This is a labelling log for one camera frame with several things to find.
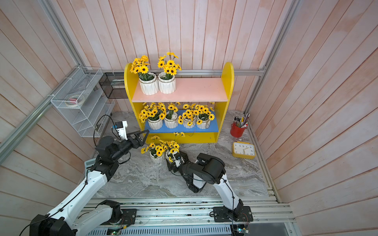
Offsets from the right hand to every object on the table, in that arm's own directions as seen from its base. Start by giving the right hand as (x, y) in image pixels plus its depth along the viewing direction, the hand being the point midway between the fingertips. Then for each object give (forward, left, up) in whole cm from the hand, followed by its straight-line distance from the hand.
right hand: (172, 154), depth 92 cm
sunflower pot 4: (+16, +1, +17) cm, 23 cm away
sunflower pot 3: (+14, +10, +23) cm, 29 cm away
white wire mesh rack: (+7, +44, +26) cm, 51 cm away
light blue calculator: (-8, +51, +1) cm, 52 cm away
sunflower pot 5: (+13, -10, +21) cm, 26 cm away
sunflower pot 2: (-1, +9, +8) cm, 12 cm away
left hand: (0, +12, +23) cm, 26 cm away
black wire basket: (+41, +44, +24) cm, 64 cm away
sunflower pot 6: (+17, -19, +18) cm, 31 cm away
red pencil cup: (+21, -45, +5) cm, 50 cm away
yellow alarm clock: (+5, -47, -2) cm, 47 cm away
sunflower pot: (0, -1, +9) cm, 10 cm away
